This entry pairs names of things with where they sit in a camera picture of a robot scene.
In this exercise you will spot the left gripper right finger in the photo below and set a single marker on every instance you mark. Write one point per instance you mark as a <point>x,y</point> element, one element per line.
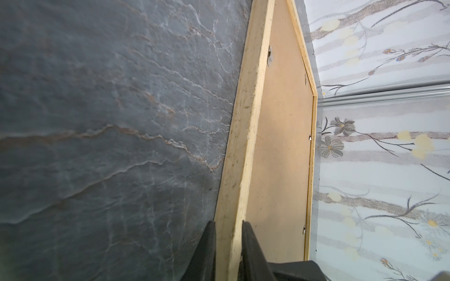
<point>254,266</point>

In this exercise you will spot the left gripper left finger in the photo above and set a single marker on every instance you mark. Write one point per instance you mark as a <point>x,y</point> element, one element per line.
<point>203,262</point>

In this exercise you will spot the brown frame backing board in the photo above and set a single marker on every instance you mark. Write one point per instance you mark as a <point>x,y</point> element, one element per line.
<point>282,177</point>

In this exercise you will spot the wooden picture frame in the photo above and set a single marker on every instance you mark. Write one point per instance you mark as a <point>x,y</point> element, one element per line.
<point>238,164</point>

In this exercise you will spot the metal turn button clip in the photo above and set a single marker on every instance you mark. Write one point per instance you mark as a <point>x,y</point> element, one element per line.
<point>270,57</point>

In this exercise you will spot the right corner aluminium post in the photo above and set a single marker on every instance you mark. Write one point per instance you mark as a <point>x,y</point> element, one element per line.
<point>442,90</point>

